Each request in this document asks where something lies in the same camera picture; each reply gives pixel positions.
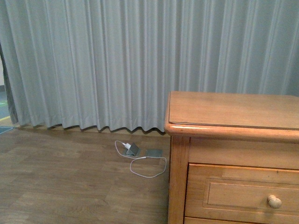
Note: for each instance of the wooden drawer front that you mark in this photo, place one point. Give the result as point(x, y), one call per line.
point(240, 194)

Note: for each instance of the round wooden drawer knob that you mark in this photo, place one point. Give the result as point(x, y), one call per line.
point(274, 202)

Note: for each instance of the closed metal floor plate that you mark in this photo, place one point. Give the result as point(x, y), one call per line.
point(156, 153)

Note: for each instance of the open metal floor socket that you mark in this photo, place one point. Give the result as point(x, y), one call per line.
point(134, 151)

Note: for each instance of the grey pleated curtain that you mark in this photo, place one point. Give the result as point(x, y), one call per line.
point(112, 63)

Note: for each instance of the wooden nightstand cabinet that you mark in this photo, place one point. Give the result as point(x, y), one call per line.
point(227, 129)

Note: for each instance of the white wall charger plug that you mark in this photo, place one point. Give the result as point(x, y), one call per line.
point(127, 146)

